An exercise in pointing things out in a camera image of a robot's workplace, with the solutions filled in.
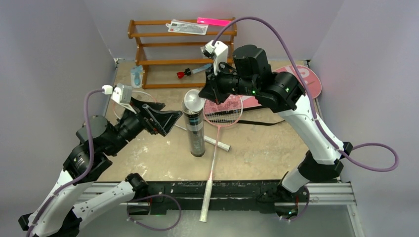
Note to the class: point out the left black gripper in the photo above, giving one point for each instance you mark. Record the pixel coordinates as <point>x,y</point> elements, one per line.
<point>164,120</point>

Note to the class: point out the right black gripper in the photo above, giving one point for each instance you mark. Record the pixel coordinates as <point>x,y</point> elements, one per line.
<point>214,87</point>

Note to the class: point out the black shuttlecock tube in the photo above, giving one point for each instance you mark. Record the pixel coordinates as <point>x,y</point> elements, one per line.
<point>194,122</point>

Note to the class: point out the clear plastic tube lid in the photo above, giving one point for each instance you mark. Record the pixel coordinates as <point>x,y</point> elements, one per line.
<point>193,101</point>

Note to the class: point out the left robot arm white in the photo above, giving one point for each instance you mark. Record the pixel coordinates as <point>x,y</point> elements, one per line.
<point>60,215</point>

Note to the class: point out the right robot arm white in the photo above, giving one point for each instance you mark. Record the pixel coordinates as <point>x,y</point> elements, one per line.
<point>283,94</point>

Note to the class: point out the pink white badminton racket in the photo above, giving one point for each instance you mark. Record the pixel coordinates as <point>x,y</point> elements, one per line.
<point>219,115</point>

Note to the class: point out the pink badminton racket left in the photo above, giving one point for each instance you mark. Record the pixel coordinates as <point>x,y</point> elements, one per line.
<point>144,96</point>

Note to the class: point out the red black blue marker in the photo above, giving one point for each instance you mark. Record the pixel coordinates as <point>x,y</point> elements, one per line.
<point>189,72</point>

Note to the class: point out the white red small box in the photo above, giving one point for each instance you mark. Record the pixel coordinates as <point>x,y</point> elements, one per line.
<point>213,51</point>

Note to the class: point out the light blue white device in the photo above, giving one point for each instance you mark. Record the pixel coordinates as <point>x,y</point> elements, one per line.
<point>136,76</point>

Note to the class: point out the wooden three-tier shelf rack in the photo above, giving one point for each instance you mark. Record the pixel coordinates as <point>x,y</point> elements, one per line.
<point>156,48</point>

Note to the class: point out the pink fluorescent bar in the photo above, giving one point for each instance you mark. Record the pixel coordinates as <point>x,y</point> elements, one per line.
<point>213,21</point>

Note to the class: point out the white packaged item on shelf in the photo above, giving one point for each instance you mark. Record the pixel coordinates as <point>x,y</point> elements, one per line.
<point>183,27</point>

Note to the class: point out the pink sport racket bag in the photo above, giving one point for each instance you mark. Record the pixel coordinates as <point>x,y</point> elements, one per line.
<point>310,79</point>

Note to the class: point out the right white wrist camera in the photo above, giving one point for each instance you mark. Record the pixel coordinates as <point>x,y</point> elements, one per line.
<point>219,59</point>

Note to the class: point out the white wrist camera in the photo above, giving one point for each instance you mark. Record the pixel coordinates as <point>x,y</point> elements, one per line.
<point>219,59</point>
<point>120,94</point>

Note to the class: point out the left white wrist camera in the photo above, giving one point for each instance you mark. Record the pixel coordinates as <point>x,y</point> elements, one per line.
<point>120,94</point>

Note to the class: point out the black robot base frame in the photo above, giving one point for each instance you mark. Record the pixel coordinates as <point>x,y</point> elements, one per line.
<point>158,197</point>

